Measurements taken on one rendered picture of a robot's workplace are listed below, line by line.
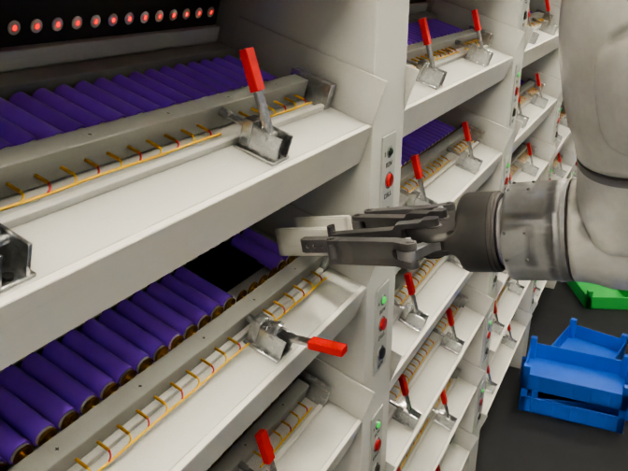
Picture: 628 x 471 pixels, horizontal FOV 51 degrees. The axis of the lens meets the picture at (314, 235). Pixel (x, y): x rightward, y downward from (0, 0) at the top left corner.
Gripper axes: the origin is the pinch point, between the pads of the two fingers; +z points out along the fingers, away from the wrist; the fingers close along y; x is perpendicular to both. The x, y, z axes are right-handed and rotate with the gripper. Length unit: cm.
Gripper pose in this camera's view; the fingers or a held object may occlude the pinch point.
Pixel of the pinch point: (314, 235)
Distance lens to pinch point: 69.8
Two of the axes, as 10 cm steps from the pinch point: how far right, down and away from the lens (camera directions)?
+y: -4.7, 3.3, -8.2
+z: -8.7, 0.2, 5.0
